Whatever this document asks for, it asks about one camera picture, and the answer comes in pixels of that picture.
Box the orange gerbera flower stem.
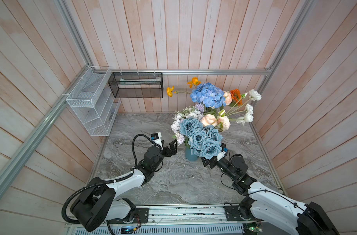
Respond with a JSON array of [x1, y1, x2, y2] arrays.
[[230, 89, 243, 107]]

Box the black wire mesh basket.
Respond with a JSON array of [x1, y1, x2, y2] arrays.
[[108, 71, 164, 99]]

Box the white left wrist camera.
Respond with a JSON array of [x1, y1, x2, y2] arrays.
[[151, 132, 163, 150]]

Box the peach carnation stem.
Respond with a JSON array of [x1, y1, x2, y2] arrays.
[[201, 109, 231, 132]]

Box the yellow orange poppy stem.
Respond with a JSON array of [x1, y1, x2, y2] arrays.
[[166, 77, 201, 97]]

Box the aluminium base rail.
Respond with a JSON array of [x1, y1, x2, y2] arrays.
[[63, 204, 308, 235]]

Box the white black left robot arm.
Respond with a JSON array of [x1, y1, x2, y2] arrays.
[[61, 132, 177, 232]]

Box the pink white green bouquet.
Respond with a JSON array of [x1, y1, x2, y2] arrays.
[[171, 103, 205, 145]]

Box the aluminium frame rail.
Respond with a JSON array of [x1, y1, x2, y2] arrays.
[[91, 68, 273, 76]]

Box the white ranunculus stem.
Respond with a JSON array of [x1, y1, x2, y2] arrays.
[[226, 89, 262, 125]]

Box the peach pink rose stem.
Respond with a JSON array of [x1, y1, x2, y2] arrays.
[[223, 92, 233, 106]]

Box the light blue hydrangea stem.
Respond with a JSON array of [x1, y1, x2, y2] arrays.
[[190, 83, 227, 108]]

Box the white wire mesh shelf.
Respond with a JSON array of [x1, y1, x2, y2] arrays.
[[67, 66, 120, 137]]

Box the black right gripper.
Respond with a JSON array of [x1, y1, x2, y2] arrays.
[[199, 151, 236, 181]]

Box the teal cylindrical vase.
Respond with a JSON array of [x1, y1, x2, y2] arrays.
[[185, 146, 199, 162]]

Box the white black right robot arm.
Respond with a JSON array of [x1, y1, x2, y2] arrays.
[[201, 154, 339, 235]]

